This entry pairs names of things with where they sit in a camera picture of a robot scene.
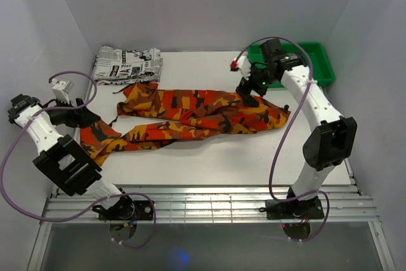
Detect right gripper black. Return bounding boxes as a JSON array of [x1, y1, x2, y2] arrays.
[[235, 61, 277, 109]]

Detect orange camouflage trousers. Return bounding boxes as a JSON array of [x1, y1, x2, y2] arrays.
[[80, 83, 291, 166]]

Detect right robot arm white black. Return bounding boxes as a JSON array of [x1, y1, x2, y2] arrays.
[[230, 37, 357, 218]]

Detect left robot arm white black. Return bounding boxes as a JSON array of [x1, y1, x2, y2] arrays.
[[8, 94, 135, 220]]

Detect folded newspaper print trousers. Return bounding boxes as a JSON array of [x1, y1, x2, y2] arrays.
[[93, 46, 163, 85]]

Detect green plastic tray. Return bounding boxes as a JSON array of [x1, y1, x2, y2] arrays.
[[247, 42, 336, 88]]

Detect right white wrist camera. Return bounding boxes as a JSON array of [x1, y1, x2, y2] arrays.
[[230, 55, 251, 80]]

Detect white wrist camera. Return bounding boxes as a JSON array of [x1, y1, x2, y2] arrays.
[[230, 55, 251, 80], [51, 80, 74, 107]]

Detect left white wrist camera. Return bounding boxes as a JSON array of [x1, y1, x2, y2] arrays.
[[51, 80, 74, 107]]

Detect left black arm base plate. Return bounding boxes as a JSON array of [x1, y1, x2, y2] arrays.
[[97, 200, 154, 221]]

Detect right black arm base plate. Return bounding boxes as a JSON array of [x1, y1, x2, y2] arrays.
[[263, 197, 324, 220]]

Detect aluminium rail frame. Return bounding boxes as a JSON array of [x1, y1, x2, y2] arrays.
[[39, 131, 381, 225]]

